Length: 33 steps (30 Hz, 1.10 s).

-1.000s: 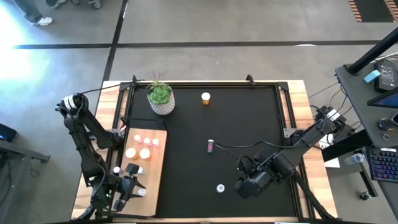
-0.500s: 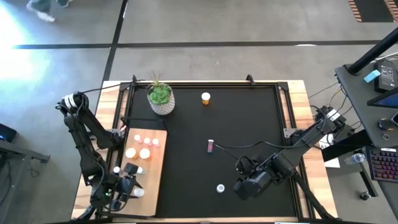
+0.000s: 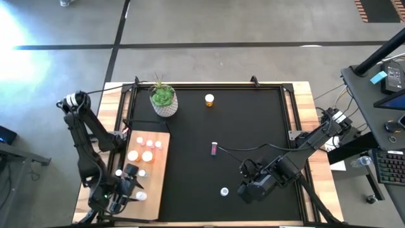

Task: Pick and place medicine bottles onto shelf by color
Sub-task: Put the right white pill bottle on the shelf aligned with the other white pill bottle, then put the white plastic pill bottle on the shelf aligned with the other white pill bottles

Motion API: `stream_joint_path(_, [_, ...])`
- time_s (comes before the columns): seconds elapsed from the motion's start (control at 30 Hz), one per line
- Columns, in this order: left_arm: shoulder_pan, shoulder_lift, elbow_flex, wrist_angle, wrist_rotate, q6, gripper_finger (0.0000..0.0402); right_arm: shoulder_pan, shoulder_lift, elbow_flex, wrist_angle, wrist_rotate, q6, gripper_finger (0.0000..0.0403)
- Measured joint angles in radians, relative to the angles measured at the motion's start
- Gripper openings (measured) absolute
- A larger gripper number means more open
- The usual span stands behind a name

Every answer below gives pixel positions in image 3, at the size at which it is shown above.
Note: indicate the white patterned planter with succulent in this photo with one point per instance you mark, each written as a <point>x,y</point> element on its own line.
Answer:
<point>163,101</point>

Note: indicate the grey metal stand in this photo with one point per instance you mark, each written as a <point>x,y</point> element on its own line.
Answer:
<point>22,155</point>

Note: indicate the black desk crossbar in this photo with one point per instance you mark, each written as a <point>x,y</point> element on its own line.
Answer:
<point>348,150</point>

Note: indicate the white power box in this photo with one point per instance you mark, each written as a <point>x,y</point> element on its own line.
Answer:
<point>331,145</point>

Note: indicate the black backlit keyboard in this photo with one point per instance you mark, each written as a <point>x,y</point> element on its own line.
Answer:
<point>390,168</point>

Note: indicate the black box with white label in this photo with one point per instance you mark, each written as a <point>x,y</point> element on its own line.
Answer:
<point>394,77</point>

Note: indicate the black computer mouse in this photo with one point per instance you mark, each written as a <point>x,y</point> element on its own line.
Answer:
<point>392,126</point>

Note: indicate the clear water bottle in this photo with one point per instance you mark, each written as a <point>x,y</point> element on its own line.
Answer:
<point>360,161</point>

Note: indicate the pink pill bottle white cap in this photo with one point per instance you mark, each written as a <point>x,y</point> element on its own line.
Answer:
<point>149,143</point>
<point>139,139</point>
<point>214,149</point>
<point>158,144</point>

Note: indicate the white paper sheet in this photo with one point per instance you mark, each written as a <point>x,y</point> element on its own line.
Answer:
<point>338,165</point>

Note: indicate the flat monitor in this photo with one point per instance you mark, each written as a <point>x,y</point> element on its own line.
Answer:
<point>392,103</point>

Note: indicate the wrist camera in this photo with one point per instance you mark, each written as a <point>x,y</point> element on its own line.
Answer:
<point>250,167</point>
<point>131,170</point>

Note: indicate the person's foot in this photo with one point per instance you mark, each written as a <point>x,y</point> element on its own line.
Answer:
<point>64,2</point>

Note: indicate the black pole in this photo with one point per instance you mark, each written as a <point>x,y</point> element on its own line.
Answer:
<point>379,52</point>

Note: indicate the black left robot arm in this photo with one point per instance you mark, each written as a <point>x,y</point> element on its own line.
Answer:
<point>83,142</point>

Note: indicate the small amber pill bottle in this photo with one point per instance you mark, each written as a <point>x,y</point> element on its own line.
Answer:
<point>209,99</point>

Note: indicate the black caster wheel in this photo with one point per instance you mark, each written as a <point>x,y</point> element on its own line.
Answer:
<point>371,199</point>

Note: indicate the black table mat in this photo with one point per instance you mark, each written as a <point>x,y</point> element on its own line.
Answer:
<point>246,120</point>

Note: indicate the dark grey side desk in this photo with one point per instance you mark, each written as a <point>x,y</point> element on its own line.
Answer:
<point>364,104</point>

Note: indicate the black aluminium table frame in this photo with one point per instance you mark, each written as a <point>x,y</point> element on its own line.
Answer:
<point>196,86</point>

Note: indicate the black power box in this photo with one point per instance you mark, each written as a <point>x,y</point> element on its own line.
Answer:
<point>351,136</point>

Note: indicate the black table clamp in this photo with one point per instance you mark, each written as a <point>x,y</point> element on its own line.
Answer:
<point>254,80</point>
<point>136,80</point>

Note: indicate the light blue block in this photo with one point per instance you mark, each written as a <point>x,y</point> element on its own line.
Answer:
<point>378,77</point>

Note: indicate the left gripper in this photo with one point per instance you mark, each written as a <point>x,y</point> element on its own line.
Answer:
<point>110,194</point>

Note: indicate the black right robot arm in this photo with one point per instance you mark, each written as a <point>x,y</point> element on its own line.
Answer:
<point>316,139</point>

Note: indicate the wooden cutting board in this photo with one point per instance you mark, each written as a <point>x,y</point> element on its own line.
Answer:
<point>152,202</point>

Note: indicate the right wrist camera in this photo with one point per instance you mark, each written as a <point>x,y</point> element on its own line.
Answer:
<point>250,167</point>

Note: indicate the black device with blue light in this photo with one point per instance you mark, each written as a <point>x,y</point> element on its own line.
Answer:
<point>6,134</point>

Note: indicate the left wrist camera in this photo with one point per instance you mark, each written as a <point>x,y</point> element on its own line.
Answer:
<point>131,170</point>

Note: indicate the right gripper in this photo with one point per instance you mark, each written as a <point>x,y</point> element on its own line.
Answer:
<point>257,188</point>

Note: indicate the black floor mat orange edge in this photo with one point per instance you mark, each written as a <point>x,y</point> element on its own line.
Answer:
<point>379,9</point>
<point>401,4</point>

